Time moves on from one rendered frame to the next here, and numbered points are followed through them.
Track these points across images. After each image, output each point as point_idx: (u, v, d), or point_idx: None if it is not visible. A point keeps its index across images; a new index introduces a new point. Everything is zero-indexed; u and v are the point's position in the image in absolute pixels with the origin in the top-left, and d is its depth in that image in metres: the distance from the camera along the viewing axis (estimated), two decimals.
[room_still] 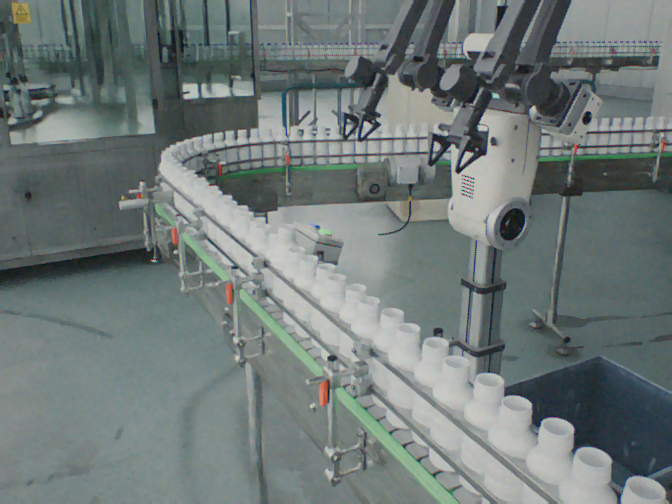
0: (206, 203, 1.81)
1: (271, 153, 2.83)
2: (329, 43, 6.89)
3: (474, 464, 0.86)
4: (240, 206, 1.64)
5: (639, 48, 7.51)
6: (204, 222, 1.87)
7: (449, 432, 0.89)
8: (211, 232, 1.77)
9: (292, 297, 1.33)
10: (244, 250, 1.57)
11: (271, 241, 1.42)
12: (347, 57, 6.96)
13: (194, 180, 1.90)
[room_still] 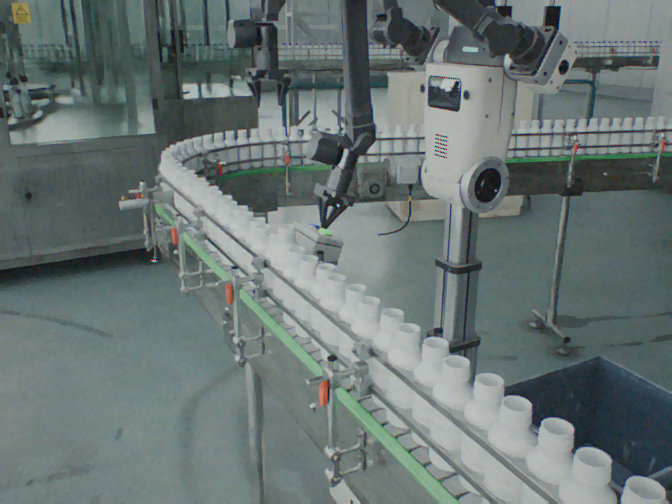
0: (206, 203, 1.81)
1: (271, 153, 2.83)
2: (329, 43, 6.89)
3: (474, 464, 0.86)
4: (240, 206, 1.64)
5: (639, 48, 7.51)
6: (204, 222, 1.87)
7: (449, 432, 0.89)
8: (211, 232, 1.77)
9: (292, 297, 1.33)
10: (244, 250, 1.57)
11: (271, 241, 1.42)
12: None
13: (194, 180, 1.90)
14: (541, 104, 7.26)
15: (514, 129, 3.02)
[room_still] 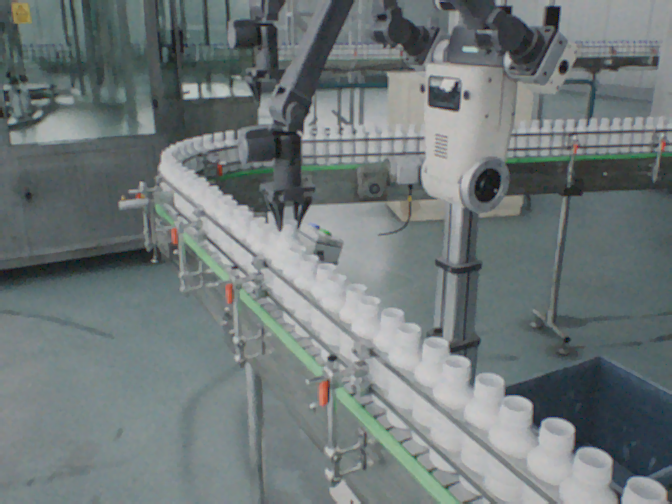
0: (206, 204, 1.81)
1: None
2: None
3: (475, 464, 0.86)
4: (240, 206, 1.64)
5: (639, 48, 7.51)
6: (204, 222, 1.87)
7: (449, 432, 0.89)
8: (211, 232, 1.77)
9: (292, 296, 1.33)
10: (244, 250, 1.57)
11: (271, 240, 1.42)
12: (347, 57, 6.96)
13: (194, 180, 1.90)
14: (541, 104, 7.26)
15: (514, 129, 3.02)
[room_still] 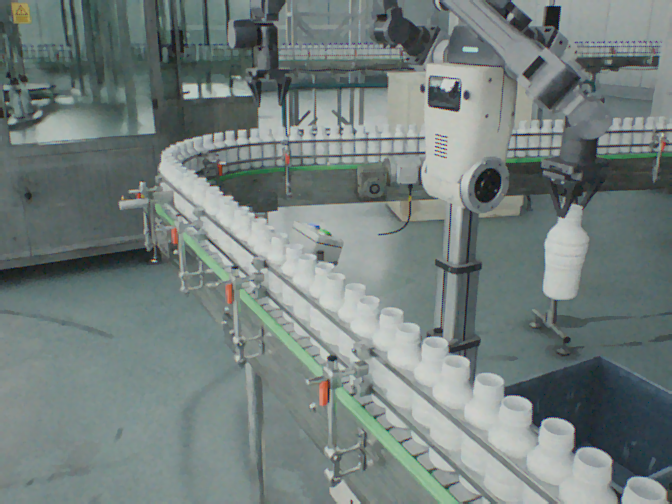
0: (208, 204, 1.80)
1: (271, 153, 2.83)
2: (329, 43, 6.89)
3: (474, 464, 0.86)
4: (240, 207, 1.63)
5: (639, 48, 7.51)
6: (203, 222, 1.87)
7: (449, 432, 0.89)
8: (210, 232, 1.77)
9: (289, 293, 1.35)
10: (242, 251, 1.57)
11: (275, 245, 1.40)
12: (347, 57, 6.96)
13: (195, 180, 1.90)
14: None
15: (514, 129, 3.02)
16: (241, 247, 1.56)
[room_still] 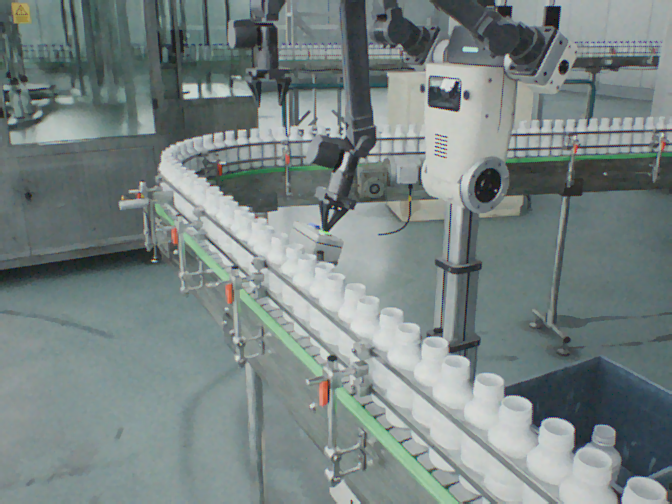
0: (208, 204, 1.80)
1: (271, 153, 2.83)
2: (329, 43, 6.89)
3: (474, 464, 0.86)
4: (240, 207, 1.63)
5: (639, 48, 7.51)
6: (203, 222, 1.87)
7: (449, 432, 0.89)
8: (210, 232, 1.77)
9: (289, 293, 1.35)
10: (242, 251, 1.57)
11: (275, 245, 1.40)
12: None
13: (195, 180, 1.90)
14: (541, 104, 7.26)
15: (514, 129, 3.02)
16: (241, 247, 1.56)
